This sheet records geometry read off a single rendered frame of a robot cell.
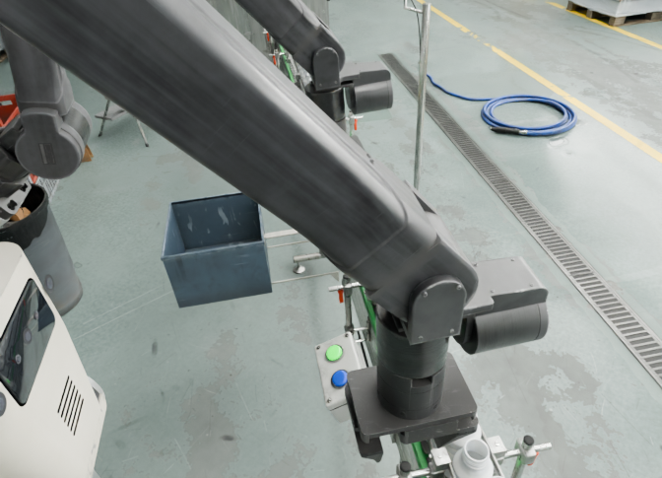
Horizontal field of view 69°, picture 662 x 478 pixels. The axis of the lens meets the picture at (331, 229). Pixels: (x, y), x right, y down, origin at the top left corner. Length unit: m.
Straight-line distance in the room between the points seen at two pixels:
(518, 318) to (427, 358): 0.07
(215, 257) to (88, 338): 1.41
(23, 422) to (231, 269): 0.98
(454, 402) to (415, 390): 0.06
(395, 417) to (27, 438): 0.45
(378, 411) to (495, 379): 1.93
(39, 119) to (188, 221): 1.16
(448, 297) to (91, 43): 0.23
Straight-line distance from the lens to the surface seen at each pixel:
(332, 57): 0.69
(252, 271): 1.58
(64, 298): 2.97
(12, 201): 0.85
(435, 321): 0.33
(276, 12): 0.67
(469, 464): 0.82
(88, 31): 0.21
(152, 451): 2.29
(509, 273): 0.39
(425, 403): 0.42
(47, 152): 0.75
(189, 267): 1.57
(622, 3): 7.50
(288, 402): 2.25
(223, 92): 0.22
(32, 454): 0.73
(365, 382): 0.46
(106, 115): 4.78
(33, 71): 0.73
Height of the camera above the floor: 1.87
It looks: 37 degrees down
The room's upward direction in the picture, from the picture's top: 4 degrees counter-clockwise
